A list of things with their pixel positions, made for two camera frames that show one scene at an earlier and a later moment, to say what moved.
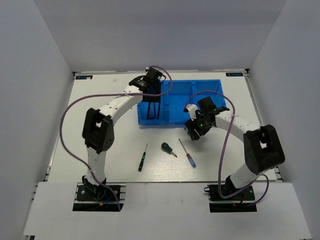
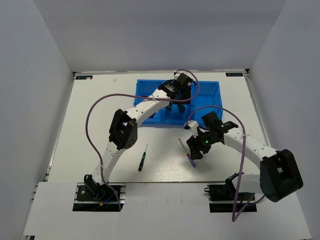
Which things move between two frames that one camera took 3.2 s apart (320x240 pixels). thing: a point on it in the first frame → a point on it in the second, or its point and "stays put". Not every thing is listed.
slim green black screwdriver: x=141 y=164 stays put
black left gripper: x=153 y=99 → x=187 y=93
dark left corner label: x=83 y=77 stays put
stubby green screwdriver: x=165 y=147 → x=169 y=108
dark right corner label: x=234 y=74 stays put
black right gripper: x=191 y=125 → x=195 y=146
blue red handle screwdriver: x=190 y=159 stays put
